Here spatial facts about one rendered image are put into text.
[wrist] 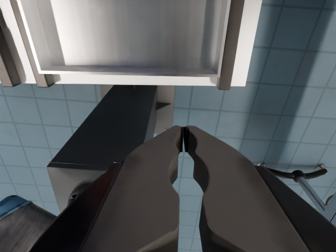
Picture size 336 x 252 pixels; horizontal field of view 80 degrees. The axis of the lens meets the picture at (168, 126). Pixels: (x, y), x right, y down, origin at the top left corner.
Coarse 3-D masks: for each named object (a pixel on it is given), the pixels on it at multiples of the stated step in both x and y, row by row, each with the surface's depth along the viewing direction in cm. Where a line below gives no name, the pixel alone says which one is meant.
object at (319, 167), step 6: (270, 168) 146; (318, 168) 151; (324, 168) 146; (276, 174) 143; (282, 174) 142; (288, 174) 141; (294, 174) 141; (300, 174) 139; (306, 174) 141; (312, 174) 141; (318, 174) 142; (294, 180) 142
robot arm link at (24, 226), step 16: (0, 208) 38; (16, 208) 40; (32, 208) 42; (0, 224) 37; (16, 224) 38; (32, 224) 40; (48, 224) 42; (0, 240) 36; (16, 240) 37; (32, 240) 39
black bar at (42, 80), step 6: (12, 0) 26; (12, 6) 26; (18, 6) 26; (18, 12) 27; (18, 18) 27; (18, 24) 27; (24, 30) 28; (24, 36) 28; (24, 42) 29; (30, 48) 29; (30, 54) 29; (30, 60) 30; (36, 66) 30; (36, 72) 31; (36, 78) 31; (42, 78) 31; (48, 78) 32; (42, 84) 32; (48, 84) 32
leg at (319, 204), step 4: (300, 176) 138; (300, 180) 136; (304, 180) 135; (300, 184) 136; (304, 184) 133; (308, 184) 132; (304, 188) 132; (308, 188) 129; (312, 188) 130; (308, 192) 128; (312, 192) 126; (308, 196) 128; (312, 196) 125; (316, 196) 123; (312, 200) 124; (316, 200) 122; (320, 200) 121; (316, 204) 120; (320, 204) 119; (324, 204) 119; (320, 208) 117; (324, 208) 116; (320, 212) 117
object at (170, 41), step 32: (32, 0) 27; (64, 0) 27; (96, 0) 27; (128, 0) 27; (160, 0) 27; (192, 0) 27; (224, 0) 25; (32, 32) 27; (64, 32) 29; (96, 32) 29; (128, 32) 29; (160, 32) 29; (192, 32) 29; (224, 32) 26; (64, 64) 32; (96, 64) 32; (128, 64) 31; (160, 64) 31; (192, 64) 31
